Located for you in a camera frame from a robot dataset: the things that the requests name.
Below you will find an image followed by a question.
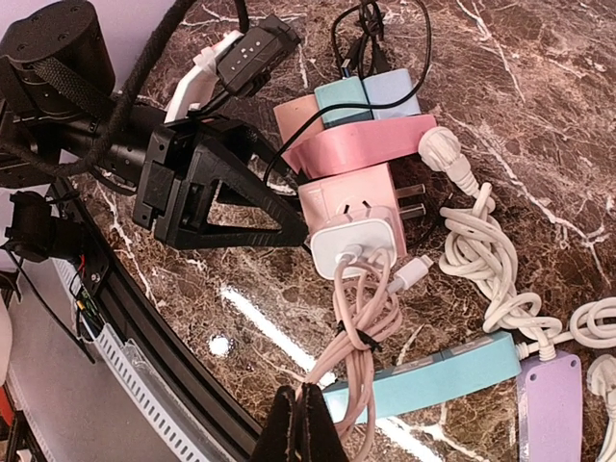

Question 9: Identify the black cable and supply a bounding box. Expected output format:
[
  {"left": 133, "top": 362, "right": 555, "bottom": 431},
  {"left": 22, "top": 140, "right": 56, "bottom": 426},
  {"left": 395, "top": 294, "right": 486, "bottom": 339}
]
[{"left": 262, "top": 0, "right": 434, "bottom": 193}]

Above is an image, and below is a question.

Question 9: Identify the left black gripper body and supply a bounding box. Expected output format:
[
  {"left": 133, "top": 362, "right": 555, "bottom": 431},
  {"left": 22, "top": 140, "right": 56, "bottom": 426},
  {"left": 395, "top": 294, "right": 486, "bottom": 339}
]
[{"left": 133, "top": 119, "right": 255, "bottom": 248}]

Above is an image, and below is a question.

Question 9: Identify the purple power strip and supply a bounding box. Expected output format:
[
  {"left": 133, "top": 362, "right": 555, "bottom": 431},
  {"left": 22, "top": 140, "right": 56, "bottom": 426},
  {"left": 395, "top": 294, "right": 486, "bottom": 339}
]
[{"left": 516, "top": 351, "right": 583, "bottom": 462}]

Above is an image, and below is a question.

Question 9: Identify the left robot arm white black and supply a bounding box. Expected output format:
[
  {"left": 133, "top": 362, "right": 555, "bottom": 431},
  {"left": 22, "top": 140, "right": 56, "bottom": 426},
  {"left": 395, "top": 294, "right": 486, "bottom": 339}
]
[{"left": 1, "top": 1, "right": 308, "bottom": 262}]

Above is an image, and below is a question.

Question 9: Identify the pink cube socket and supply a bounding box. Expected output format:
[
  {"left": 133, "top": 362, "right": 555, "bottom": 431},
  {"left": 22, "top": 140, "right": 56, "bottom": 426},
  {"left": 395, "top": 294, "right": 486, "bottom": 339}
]
[{"left": 298, "top": 163, "right": 425, "bottom": 257}]

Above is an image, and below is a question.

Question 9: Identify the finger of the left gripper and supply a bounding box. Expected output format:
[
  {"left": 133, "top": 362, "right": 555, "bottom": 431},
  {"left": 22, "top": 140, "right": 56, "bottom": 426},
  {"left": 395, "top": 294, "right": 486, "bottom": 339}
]
[
  {"left": 172, "top": 143, "right": 308, "bottom": 250},
  {"left": 244, "top": 124, "right": 297, "bottom": 178}
]

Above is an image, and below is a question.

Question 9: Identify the white coiled cable bundle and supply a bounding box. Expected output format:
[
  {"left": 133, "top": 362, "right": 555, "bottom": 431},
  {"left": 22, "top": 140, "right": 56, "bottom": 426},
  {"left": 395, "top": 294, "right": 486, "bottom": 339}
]
[{"left": 416, "top": 125, "right": 567, "bottom": 362}]

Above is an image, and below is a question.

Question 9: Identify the teal power strip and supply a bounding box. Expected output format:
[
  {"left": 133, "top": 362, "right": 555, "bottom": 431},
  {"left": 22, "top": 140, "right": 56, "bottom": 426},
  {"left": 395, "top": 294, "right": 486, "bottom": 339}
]
[{"left": 320, "top": 330, "right": 524, "bottom": 424}]

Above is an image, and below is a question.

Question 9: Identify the light blue adapter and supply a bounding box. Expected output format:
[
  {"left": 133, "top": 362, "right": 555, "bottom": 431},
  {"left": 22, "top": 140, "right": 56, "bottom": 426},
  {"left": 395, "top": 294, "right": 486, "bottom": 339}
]
[{"left": 363, "top": 68, "right": 422, "bottom": 120}]

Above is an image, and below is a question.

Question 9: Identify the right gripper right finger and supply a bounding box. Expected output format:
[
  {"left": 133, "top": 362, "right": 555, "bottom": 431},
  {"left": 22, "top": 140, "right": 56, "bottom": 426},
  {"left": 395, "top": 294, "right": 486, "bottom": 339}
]
[{"left": 300, "top": 383, "right": 348, "bottom": 462}]

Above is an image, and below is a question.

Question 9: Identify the small teal adapter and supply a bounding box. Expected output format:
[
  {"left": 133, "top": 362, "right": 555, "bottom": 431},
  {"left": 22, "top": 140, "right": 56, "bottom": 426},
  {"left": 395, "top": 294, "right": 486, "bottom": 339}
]
[{"left": 314, "top": 76, "right": 372, "bottom": 129}]

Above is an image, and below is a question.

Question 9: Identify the white power strip cable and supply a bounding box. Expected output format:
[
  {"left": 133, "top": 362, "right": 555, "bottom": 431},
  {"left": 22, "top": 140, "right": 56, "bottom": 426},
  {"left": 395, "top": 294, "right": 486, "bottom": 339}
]
[{"left": 567, "top": 295, "right": 616, "bottom": 462}]

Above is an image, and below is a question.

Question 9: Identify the pink power strip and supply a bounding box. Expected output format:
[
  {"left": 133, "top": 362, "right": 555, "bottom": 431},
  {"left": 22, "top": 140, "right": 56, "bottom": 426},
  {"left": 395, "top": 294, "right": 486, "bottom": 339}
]
[{"left": 283, "top": 115, "right": 437, "bottom": 179}]

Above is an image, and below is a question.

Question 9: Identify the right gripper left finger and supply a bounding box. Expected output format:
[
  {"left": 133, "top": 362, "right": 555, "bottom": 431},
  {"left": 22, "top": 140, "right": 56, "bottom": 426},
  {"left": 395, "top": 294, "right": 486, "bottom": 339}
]
[{"left": 249, "top": 385, "right": 298, "bottom": 462}]

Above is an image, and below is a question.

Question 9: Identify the white charger with cable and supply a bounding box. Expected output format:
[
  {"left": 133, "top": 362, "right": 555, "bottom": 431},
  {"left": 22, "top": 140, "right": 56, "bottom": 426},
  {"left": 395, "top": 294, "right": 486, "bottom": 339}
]
[{"left": 306, "top": 203, "right": 433, "bottom": 439}]

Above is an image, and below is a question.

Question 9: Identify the small circuit board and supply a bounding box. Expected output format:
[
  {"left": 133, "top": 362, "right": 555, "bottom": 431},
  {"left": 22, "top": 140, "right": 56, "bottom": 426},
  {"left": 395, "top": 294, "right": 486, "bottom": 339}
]
[{"left": 69, "top": 284, "right": 105, "bottom": 342}]

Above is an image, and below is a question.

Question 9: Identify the white slotted cable duct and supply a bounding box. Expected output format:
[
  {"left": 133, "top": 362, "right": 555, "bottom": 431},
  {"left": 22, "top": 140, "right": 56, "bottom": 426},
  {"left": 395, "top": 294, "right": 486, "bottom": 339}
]
[{"left": 52, "top": 259, "right": 225, "bottom": 461}]

